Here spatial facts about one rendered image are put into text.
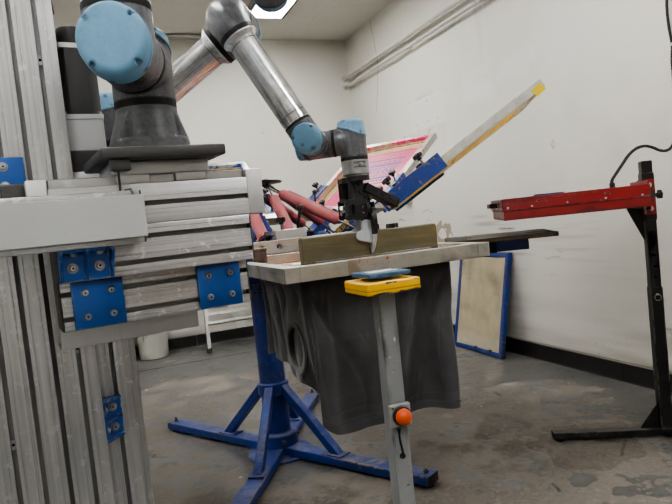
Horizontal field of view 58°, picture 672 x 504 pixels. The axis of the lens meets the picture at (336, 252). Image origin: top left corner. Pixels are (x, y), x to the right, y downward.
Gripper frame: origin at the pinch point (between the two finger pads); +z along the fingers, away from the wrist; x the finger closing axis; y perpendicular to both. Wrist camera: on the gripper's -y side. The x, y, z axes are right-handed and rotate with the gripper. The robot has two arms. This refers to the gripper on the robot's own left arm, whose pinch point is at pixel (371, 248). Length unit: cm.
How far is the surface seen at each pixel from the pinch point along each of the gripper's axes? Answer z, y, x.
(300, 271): 2.6, 25.4, 13.8
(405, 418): 35, 13, 37
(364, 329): 21.1, 6.7, 4.6
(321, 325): 18.1, 18.6, 4.5
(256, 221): -12, 7, -98
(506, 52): -108, -200, -191
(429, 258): 4.0, -10.0, 13.8
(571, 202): -5, -109, -42
